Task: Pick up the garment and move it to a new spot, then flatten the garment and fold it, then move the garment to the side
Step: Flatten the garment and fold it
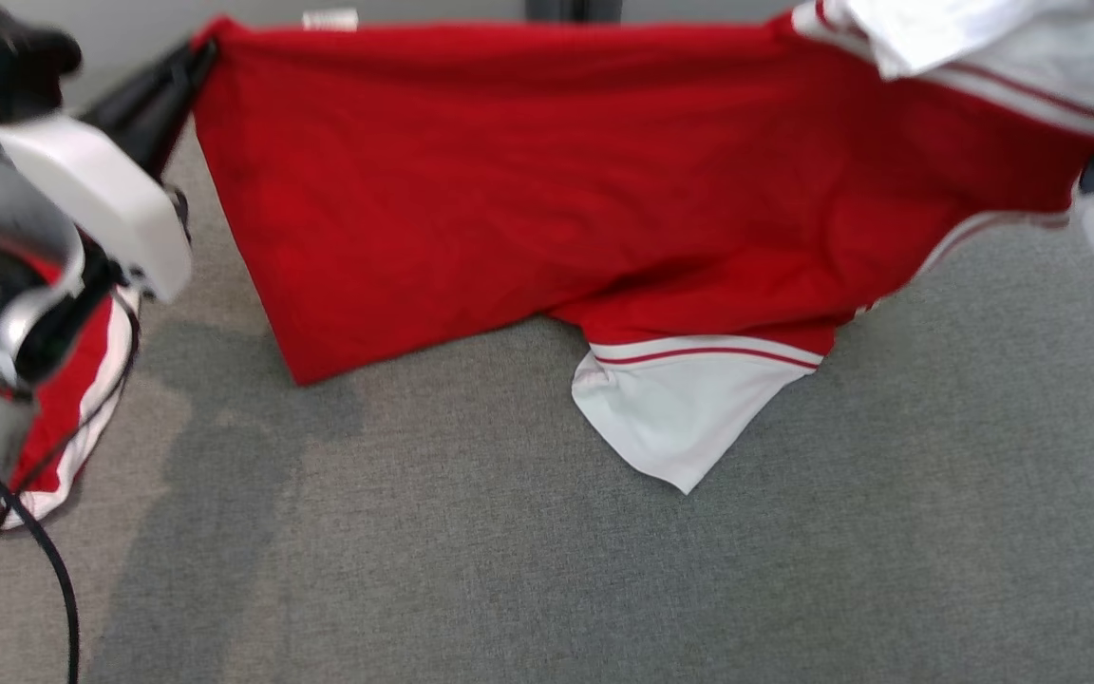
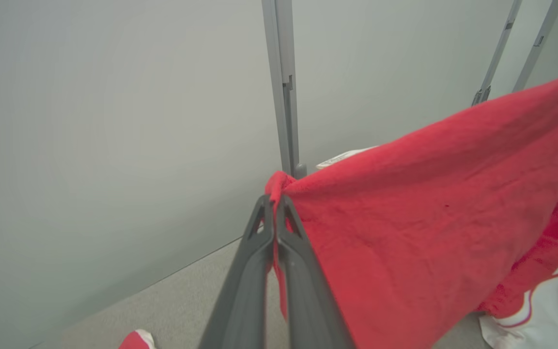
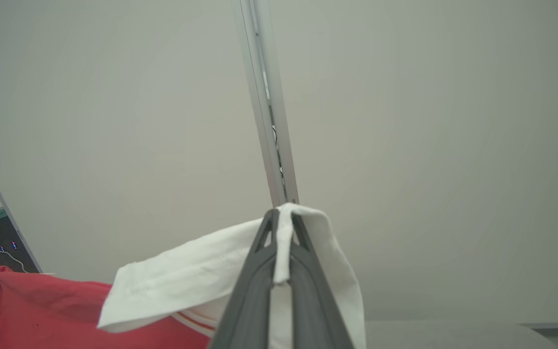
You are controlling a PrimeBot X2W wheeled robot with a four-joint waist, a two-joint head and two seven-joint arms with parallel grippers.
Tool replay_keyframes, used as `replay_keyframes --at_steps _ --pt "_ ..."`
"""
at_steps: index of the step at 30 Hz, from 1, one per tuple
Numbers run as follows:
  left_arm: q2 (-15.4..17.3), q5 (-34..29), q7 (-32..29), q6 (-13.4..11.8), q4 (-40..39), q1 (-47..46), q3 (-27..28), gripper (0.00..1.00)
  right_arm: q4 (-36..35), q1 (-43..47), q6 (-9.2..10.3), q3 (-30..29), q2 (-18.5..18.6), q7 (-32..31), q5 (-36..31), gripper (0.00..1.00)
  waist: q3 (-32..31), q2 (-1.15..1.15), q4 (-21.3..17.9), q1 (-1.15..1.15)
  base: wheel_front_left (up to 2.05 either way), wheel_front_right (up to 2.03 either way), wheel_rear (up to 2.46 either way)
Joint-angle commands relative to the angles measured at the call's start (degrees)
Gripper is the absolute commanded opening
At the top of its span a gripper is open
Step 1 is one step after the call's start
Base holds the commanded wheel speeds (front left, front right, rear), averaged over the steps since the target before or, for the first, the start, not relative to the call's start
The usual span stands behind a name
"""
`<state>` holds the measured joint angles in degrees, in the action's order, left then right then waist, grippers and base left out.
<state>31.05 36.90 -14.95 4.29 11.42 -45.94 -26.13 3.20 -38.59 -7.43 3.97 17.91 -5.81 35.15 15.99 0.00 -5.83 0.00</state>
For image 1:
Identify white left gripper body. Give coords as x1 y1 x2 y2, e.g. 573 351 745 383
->
0 112 195 305

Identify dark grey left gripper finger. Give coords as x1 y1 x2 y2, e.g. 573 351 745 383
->
80 38 219 183

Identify red shorts with white stripe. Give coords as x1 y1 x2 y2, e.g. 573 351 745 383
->
1 256 142 531

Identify red shirt with white sleeves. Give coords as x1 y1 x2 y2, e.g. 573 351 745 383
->
189 0 1094 496

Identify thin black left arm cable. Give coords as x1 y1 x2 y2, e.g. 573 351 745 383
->
0 293 142 519

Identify grey metal partition post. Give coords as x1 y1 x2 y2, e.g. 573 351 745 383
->
525 0 624 25

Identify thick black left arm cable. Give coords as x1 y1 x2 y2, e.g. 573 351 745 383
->
0 427 83 684

